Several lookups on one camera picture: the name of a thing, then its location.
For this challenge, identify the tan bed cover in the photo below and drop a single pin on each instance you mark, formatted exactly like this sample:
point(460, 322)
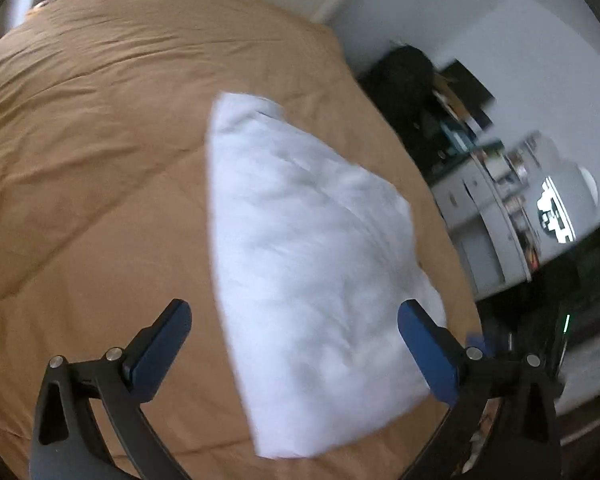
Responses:
point(80, 185)

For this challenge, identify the round mirror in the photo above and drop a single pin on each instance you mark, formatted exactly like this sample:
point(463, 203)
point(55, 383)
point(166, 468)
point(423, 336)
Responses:
point(567, 205)

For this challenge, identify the black backpack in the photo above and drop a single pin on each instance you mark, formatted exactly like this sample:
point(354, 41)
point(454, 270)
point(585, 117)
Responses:
point(402, 95)

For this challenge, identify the white garment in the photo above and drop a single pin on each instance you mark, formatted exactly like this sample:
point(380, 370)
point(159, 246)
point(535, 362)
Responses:
point(305, 260)

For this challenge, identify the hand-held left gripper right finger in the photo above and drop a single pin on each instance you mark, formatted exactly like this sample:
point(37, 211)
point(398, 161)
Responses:
point(427, 355)

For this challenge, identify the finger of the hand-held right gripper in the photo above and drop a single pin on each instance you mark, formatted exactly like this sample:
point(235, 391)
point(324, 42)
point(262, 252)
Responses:
point(477, 342)

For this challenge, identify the white dresser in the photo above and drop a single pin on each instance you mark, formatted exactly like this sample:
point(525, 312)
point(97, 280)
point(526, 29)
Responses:
point(485, 225)

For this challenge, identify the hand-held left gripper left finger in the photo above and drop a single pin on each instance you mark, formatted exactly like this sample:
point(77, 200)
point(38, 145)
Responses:
point(161, 350)

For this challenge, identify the black wall panel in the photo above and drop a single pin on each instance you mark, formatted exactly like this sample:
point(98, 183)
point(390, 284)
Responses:
point(467, 85)

